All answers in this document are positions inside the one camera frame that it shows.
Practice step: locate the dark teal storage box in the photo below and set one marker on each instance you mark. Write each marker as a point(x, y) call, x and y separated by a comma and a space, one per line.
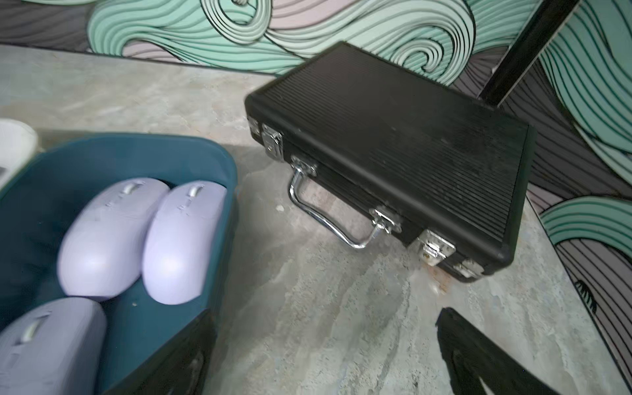
point(40, 203)

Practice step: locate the black briefcase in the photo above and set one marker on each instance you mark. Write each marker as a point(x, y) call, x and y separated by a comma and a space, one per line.
point(440, 171)

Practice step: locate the white storage box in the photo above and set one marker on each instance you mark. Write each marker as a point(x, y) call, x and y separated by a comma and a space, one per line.
point(19, 144)

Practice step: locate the purple slim mouse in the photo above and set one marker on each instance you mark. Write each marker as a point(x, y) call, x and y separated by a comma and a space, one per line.
point(53, 349)

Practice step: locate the purple rounded mouse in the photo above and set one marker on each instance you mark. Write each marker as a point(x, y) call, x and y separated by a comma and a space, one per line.
point(179, 242)
point(101, 254)

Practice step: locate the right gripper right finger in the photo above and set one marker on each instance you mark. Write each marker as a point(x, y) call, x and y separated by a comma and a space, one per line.
point(476, 365)

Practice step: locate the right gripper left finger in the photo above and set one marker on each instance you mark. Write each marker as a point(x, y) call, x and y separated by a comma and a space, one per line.
point(180, 366)

